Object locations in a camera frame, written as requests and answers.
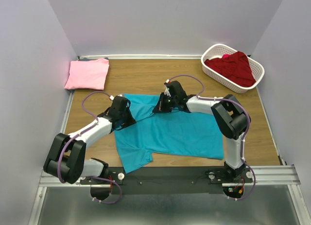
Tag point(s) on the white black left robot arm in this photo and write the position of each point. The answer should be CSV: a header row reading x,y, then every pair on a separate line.
x,y
66,157

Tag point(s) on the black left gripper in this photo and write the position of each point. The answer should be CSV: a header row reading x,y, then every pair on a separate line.
x,y
131,120

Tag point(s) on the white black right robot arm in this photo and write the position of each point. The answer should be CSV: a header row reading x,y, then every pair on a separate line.
x,y
232,119

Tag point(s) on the aluminium table frame rail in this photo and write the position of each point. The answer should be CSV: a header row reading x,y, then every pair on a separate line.
x,y
265,175

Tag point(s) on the magenta garment in basket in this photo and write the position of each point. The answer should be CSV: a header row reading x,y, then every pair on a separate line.
x,y
225,56

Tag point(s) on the dark folded t-shirt underneath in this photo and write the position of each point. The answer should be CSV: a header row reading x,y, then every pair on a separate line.
x,y
93,59

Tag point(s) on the folded pink t-shirt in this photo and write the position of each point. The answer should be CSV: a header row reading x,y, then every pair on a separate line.
x,y
87,74

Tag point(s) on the teal t-shirt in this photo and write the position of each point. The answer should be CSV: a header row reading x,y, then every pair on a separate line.
x,y
177,133

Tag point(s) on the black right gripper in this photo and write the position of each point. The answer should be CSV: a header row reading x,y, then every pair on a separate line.
x,y
160,106

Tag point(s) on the white plastic laundry basket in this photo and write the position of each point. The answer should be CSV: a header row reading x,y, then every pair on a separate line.
x,y
217,51

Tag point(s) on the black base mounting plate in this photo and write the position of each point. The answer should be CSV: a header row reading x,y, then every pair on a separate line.
x,y
177,180

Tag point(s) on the dark red t-shirt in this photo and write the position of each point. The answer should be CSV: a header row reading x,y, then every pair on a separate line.
x,y
235,67

